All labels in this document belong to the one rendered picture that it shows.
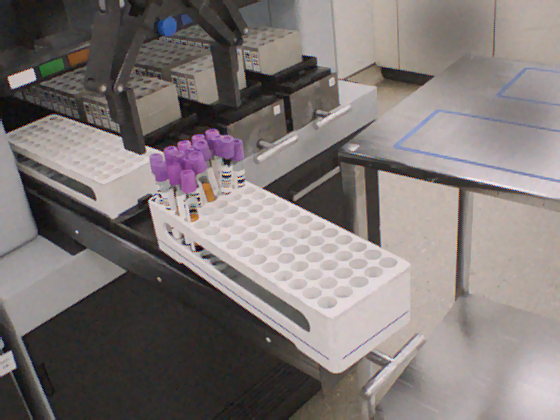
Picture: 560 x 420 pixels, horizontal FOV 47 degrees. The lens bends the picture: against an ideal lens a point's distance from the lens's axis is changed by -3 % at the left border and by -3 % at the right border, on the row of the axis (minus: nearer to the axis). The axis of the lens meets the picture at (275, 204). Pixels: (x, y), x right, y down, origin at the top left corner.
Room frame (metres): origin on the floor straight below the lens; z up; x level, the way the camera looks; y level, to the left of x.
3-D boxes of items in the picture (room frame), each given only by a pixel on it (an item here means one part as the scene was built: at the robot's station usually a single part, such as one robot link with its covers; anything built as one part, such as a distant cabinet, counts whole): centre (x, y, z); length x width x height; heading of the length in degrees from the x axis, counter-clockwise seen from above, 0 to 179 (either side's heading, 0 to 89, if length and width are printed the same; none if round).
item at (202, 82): (1.10, 0.07, 0.85); 0.12 x 0.02 x 0.06; 133
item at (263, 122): (1.27, 0.23, 0.78); 0.73 x 0.14 x 0.09; 43
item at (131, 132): (0.62, 0.13, 0.99); 0.03 x 0.01 x 0.07; 44
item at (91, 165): (0.87, 0.27, 0.83); 0.30 x 0.10 x 0.06; 43
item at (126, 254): (0.74, 0.15, 0.78); 0.73 x 0.14 x 0.09; 43
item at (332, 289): (0.55, 0.01, 0.85); 0.30 x 0.10 x 0.06; 36
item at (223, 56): (0.71, 0.04, 0.99); 0.03 x 0.01 x 0.07; 44
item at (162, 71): (1.16, 0.13, 0.85); 0.12 x 0.02 x 0.06; 133
